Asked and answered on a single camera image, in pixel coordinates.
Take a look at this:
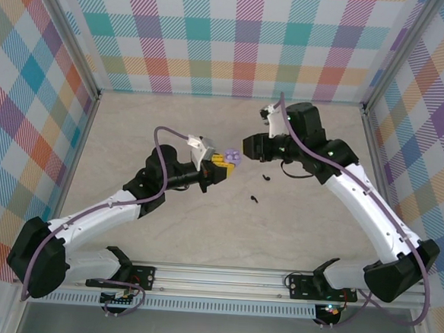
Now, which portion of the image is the earbud charging case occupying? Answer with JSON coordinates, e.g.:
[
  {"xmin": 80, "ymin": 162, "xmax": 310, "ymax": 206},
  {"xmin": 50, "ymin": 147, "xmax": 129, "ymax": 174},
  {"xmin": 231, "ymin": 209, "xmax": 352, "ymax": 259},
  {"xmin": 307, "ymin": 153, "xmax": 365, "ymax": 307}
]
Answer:
[{"xmin": 221, "ymin": 147, "xmax": 245, "ymax": 167}]

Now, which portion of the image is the left small electronics board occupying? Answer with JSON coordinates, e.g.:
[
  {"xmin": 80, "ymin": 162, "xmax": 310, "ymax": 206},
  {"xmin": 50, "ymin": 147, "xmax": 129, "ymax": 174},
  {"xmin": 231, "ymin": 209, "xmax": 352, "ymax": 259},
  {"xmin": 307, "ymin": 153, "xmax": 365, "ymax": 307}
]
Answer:
[{"xmin": 100, "ymin": 287, "xmax": 137, "ymax": 308}]

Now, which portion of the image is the small electronics board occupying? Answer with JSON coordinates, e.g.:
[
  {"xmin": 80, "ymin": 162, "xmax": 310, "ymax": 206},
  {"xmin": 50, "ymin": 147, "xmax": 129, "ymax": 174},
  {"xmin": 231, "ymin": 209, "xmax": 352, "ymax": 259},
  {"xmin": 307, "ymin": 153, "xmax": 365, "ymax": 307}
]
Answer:
[
  {"xmin": 314, "ymin": 302, "xmax": 342, "ymax": 321},
  {"xmin": 100, "ymin": 287, "xmax": 137, "ymax": 308}
]

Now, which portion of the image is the grey metal sheet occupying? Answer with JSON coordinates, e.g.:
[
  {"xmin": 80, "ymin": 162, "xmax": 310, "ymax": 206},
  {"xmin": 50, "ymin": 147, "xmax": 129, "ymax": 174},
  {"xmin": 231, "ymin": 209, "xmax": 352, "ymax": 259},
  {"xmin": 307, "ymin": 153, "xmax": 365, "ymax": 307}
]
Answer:
[{"xmin": 15, "ymin": 299, "xmax": 425, "ymax": 333}]

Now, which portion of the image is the right small electronics board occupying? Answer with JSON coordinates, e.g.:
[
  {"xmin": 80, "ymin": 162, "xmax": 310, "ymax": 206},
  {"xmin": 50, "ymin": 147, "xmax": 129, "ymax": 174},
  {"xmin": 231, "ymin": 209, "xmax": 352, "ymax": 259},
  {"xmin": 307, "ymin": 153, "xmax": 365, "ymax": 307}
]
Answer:
[{"xmin": 314, "ymin": 302, "xmax": 342, "ymax": 321}]

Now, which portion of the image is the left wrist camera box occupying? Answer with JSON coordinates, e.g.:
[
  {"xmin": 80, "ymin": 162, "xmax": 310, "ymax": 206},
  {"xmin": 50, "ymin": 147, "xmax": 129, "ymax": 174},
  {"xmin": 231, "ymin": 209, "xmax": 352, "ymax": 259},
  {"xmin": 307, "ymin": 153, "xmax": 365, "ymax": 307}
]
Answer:
[{"xmin": 183, "ymin": 133, "xmax": 218, "ymax": 173}]

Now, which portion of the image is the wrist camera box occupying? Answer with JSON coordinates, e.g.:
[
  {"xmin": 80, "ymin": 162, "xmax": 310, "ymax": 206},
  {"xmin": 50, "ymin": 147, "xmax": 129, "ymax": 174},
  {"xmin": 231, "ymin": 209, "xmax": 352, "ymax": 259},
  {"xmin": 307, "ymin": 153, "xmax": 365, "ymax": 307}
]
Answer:
[
  {"xmin": 183, "ymin": 133, "xmax": 218, "ymax": 173},
  {"xmin": 258, "ymin": 102, "xmax": 289, "ymax": 141}
]

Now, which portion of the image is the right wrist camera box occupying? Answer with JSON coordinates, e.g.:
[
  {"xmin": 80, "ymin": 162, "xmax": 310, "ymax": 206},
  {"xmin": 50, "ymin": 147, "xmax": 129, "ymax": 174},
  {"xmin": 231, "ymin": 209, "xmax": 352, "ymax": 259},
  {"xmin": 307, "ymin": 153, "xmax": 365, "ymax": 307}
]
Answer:
[{"xmin": 258, "ymin": 102, "xmax": 289, "ymax": 141}]

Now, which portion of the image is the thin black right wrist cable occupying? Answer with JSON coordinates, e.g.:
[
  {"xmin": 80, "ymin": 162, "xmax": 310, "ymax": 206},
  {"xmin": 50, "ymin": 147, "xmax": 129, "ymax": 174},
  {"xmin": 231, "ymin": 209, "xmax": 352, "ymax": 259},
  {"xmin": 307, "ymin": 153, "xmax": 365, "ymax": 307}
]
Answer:
[{"xmin": 278, "ymin": 160, "xmax": 318, "ymax": 181}]

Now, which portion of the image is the aluminium right side rail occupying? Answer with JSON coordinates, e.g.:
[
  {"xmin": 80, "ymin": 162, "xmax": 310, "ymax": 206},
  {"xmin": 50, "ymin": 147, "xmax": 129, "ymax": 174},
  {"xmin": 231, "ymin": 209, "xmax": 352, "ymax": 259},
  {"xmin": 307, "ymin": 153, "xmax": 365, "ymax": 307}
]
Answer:
[{"xmin": 349, "ymin": 103, "xmax": 429, "ymax": 282}]

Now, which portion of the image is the aluminium left side rail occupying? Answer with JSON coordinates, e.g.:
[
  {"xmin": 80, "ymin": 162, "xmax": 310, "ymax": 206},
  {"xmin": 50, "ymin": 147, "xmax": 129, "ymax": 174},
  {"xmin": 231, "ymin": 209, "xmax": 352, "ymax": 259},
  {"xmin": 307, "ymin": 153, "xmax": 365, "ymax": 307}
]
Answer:
[{"xmin": 44, "ymin": 87, "xmax": 103, "ymax": 227}]

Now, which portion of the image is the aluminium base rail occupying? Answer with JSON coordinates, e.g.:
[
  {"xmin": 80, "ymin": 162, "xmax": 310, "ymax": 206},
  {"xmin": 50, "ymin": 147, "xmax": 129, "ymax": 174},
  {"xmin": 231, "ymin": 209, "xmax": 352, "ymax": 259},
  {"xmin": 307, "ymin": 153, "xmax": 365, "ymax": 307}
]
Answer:
[{"xmin": 11, "ymin": 249, "xmax": 435, "ymax": 316}]

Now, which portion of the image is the aluminium right corner post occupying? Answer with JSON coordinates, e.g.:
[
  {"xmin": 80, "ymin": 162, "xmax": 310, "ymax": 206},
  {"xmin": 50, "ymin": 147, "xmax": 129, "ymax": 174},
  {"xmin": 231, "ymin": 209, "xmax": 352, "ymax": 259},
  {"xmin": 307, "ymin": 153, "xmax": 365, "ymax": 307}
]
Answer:
[{"xmin": 360, "ymin": 0, "xmax": 439, "ymax": 121}]

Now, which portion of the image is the aluminium corner post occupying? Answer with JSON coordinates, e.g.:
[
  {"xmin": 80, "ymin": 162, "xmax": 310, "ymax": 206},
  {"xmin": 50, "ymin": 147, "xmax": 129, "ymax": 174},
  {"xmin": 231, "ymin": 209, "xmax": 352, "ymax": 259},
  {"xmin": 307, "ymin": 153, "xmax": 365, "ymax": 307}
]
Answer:
[
  {"xmin": 28, "ymin": 0, "xmax": 109, "ymax": 102},
  {"xmin": 360, "ymin": 0, "xmax": 439, "ymax": 121}
]

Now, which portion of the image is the white slotted cable tray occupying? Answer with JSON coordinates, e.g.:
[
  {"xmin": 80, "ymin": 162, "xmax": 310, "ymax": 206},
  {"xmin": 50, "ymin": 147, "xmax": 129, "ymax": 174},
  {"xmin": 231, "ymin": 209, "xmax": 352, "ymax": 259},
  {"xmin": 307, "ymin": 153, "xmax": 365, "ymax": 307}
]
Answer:
[{"xmin": 29, "ymin": 287, "xmax": 318, "ymax": 323}]

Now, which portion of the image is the aluminium left corner post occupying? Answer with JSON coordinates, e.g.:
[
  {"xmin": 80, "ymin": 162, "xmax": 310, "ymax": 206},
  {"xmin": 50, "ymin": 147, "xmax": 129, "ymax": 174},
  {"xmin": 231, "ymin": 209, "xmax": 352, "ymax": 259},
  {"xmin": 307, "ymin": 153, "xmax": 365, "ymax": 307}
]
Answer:
[{"xmin": 28, "ymin": 0, "xmax": 109, "ymax": 102}]

